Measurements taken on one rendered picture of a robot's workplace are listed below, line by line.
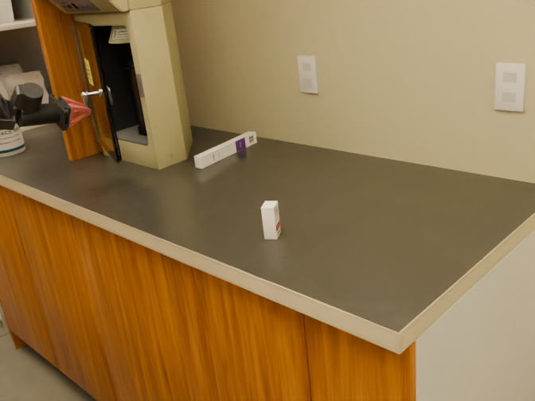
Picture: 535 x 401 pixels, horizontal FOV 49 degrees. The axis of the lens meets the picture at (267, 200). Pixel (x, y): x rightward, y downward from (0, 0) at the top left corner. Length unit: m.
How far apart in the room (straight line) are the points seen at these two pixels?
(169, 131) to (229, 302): 0.72
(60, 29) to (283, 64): 0.72
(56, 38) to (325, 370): 1.37
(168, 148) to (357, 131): 0.58
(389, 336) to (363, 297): 0.10
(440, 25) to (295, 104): 0.57
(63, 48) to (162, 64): 0.39
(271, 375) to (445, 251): 0.45
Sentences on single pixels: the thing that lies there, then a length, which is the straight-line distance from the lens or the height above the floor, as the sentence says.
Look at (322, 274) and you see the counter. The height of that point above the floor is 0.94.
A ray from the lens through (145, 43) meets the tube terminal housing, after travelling 1.77.
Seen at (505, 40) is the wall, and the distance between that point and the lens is 1.52.
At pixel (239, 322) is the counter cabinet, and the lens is 1.30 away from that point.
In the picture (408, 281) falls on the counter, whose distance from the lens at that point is 1.09.
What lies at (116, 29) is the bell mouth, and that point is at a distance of 1.88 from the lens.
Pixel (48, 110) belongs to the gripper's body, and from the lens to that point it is 1.74.
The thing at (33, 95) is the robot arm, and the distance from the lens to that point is 1.67.
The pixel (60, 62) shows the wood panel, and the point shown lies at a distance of 2.06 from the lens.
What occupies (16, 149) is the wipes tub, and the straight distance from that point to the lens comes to 2.34.
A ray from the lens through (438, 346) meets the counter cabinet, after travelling 1.10.
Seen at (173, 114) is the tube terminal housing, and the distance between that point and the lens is 1.84.
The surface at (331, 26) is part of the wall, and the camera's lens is 1.78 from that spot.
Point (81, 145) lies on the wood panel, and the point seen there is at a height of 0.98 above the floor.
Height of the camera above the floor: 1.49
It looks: 22 degrees down
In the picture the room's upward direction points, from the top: 6 degrees counter-clockwise
